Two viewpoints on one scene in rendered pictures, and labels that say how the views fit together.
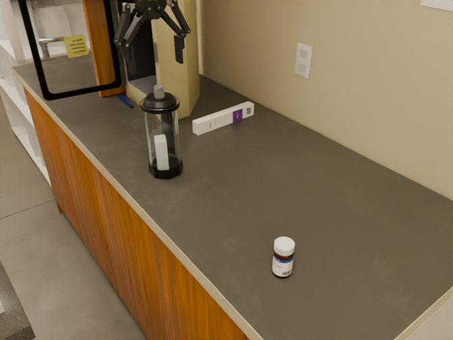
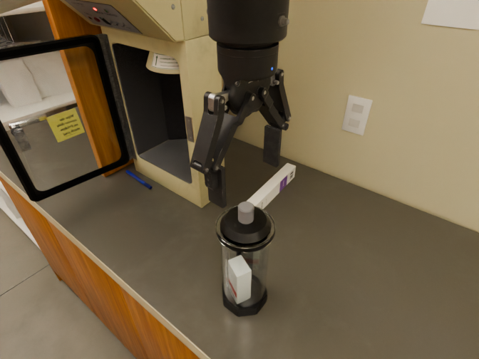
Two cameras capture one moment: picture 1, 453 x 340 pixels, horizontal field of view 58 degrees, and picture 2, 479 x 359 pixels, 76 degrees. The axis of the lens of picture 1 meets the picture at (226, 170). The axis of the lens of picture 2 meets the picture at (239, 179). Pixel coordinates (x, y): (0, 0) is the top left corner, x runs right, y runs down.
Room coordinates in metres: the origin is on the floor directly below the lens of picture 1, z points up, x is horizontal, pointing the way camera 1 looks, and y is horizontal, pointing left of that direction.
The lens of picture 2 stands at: (0.66, 0.30, 1.56)
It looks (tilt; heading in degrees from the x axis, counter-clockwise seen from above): 37 degrees down; 345
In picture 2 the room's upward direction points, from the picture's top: straight up
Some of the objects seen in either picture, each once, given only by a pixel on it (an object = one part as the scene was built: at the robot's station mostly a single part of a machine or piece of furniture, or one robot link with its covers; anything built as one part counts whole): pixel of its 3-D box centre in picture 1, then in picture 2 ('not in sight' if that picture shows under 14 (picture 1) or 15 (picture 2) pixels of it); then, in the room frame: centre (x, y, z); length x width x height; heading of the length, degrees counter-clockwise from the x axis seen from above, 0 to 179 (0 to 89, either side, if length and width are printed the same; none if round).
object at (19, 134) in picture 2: (44, 50); (21, 139); (1.45, 0.65, 1.18); 0.02 x 0.02 x 0.06; 30
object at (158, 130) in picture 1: (162, 135); (244, 262); (1.04, 0.18, 1.06); 0.11 x 0.11 x 0.21
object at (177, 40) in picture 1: (178, 49); (271, 146); (1.08, 0.13, 1.30); 0.03 x 0.01 x 0.07; 35
